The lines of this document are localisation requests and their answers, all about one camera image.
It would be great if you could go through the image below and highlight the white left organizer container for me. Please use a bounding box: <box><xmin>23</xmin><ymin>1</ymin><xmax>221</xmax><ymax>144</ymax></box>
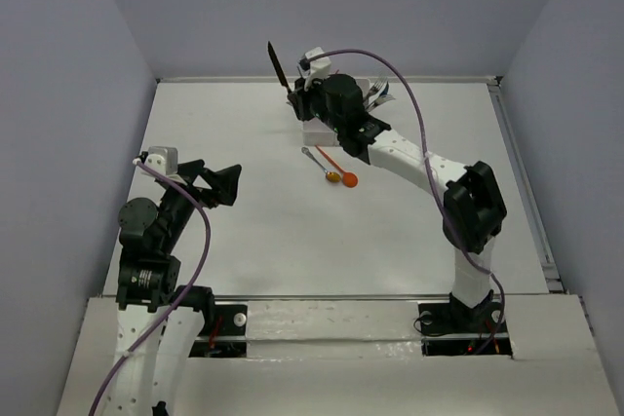
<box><xmin>301</xmin><ymin>119</ymin><xmax>339</xmax><ymax>147</ymax></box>

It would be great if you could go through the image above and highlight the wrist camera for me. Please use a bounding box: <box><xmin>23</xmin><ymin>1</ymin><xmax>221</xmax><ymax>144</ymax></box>
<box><xmin>297</xmin><ymin>47</ymin><xmax>332</xmax><ymax>92</ymax></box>
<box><xmin>133</xmin><ymin>146</ymin><xmax>178</xmax><ymax>178</ymax></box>

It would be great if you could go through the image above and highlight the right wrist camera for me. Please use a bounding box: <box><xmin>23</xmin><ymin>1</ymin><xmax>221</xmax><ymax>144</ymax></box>
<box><xmin>297</xmin><ymin>47</ymin><xmax>332</xmax><ymax>92</ymax></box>

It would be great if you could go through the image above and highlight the blue metal fork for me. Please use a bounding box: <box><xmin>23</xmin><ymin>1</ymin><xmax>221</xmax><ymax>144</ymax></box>
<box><xmin>379</xmin><ymin>84</ymin><xmax>395</xmax><ymax>103</ymax></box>

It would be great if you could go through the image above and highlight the silver fork pink handle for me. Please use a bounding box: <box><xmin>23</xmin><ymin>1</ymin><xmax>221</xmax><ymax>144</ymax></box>
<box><xmin>367</xmin><ymin>77</ymin><xmax>388</xmax><ymax>97</ymax></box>

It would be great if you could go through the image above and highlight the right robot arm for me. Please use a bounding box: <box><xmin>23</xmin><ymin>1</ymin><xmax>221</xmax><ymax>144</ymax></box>
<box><xmin>288</xmin><ymin>74</ymin><xmax>507</xmax><ymax>330</ymax></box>

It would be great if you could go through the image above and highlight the orange spoon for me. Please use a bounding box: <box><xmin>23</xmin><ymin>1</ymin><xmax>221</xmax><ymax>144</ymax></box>
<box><xmin>315</xmin><ymin>145</ymin><xmax>359</xmax><ymax>188</ymax></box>

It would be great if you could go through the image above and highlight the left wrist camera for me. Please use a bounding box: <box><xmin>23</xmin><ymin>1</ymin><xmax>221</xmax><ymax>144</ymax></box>
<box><xmin>133</xmin><ymin>146</ymin><xmax>178</xmax><ymax>178</ymax></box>

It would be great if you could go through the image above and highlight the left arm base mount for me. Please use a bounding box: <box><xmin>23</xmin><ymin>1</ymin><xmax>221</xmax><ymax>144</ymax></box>
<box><xmin>188</xmin><ymin>302</ymin><xmax>248</xmax><ymax>359</ymax></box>

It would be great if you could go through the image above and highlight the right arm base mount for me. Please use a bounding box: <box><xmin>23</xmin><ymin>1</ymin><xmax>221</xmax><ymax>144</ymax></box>
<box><xmin>412</xmin><ymin>302</ymin><xmax>513</xmax><ymax>357</ymax></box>

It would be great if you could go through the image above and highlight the white right organizer container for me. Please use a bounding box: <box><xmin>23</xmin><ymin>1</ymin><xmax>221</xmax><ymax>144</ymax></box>
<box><xmin>356</xmin><ymin>78</ymin><xmax>371</xmax><ymax>99</ymax></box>

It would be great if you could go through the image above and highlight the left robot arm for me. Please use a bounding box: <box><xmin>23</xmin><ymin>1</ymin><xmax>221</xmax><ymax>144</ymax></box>
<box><xmin>89</xmin><ymin>148</ymin><xmax>242</xmax><ymax>415</ymax></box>

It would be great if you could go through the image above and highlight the gold knife green handle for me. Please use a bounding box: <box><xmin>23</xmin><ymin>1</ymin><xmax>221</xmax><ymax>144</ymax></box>
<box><xmin>267</xmin><ymin>41</ymin><xmax>293</xmax><ymax>95</ymax></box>

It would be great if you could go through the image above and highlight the white organizer container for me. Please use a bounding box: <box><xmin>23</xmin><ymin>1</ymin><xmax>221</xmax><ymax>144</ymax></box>
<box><xmin>356</xmin><ymin>78</ymin><xmax>371</xmax><ymax>99</ymax></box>
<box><xmin>301</xmin><ymin>119</ymin><xmax>339</xmax><ymax>147</ymax></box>

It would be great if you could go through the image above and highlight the silver fork teal handle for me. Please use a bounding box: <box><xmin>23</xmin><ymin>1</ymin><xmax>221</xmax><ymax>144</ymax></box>
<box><xmin>368</xmin><ymin>95</ymin><xmax>395</xmax><ymax>111</ymax></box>

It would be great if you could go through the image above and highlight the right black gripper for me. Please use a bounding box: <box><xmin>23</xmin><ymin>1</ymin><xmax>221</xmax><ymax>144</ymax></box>
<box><xmin>291</xmin><ymin>70</ymin><xmax>345</xmax><ymax>133</ymax></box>

